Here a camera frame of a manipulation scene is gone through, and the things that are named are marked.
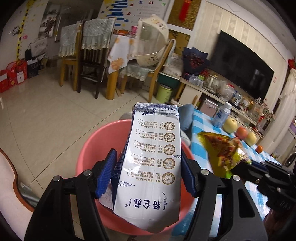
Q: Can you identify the green trash bin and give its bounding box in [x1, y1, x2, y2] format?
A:
[156, 84, 173, 103]

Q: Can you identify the red apple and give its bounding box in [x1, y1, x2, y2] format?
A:
[235, 126, 248, 140]

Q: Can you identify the blue cushion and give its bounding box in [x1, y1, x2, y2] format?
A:
[178, 104, 194, 131]

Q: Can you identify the wooden dining chair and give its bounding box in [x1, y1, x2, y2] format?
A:
[119, 39, 176, 102]

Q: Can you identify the pink storage box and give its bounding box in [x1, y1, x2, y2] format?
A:
[199, 99, 219, 118]

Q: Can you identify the small orange tangerine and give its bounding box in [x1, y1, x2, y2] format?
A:
[256, 145, 263, 154]

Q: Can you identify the white lace covered appliance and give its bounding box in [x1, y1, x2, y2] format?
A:
[260, 68, 295, 154]

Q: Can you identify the white blue milk bottle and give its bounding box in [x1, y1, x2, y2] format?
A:
[212, 102, 232, 128]

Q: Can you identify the person right hand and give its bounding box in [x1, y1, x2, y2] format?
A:
[263, 209, 296, 241]

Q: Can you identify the washing machine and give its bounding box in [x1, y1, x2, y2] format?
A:
[283, 152, 296, 170]

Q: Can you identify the yellow pear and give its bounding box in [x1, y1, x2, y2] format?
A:
[244, 132, 257, 147]
[222, 118, 238, 134]

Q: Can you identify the electric kettle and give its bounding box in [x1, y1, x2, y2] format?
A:
[203, 74, 220, 92]

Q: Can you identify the green yellow snack wrapper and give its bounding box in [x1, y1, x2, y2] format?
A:
[197, 132, 251, 179]

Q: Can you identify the blue white checkered tablecloth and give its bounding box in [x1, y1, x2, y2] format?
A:
[173, 108, 282, 241]

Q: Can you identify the yellow pear right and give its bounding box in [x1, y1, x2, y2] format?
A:
[244, 132, 257, 147]

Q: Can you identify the yellow pear left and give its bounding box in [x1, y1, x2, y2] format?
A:
[222, 118, 238, 134]

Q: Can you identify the pink plastic bucket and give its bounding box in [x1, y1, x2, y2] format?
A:
[76, 120, 195, 235]

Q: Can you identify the black flat television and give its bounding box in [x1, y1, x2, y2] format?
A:
[210, 31, 274, 100]

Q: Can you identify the dining table with cloth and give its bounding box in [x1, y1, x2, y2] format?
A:
[105, 35, 135, 100]

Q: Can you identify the white blue milk carton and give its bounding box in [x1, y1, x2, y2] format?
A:
[96, 102, 182, 233]

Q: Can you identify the mesh food cover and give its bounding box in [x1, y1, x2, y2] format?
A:
[133, 14, 169, 67]

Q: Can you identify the cream tv cabinet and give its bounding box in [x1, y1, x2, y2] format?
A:
[171, 78, 263, 142]

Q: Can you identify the dark blue flower bouquet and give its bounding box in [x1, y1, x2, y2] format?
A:
[182, 47, 210, 75]

